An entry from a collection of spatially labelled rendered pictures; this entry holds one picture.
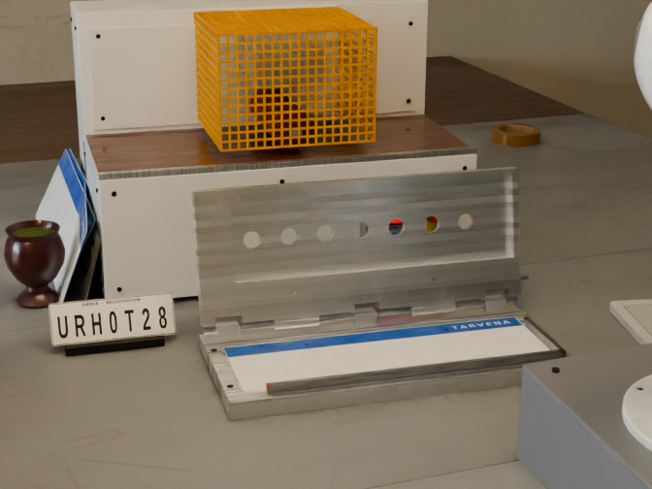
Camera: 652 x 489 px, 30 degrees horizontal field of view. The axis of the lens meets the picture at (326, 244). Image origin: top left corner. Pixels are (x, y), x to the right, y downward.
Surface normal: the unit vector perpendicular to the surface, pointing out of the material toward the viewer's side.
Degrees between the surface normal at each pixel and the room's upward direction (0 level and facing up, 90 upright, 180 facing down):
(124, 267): 90
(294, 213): 79
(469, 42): 90
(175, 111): 90
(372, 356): 0
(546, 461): 90
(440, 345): 0
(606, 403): 3
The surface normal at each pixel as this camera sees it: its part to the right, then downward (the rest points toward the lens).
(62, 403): 0.00, -0.94
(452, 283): 0.26, 0.14
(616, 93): 0.34, 0.32
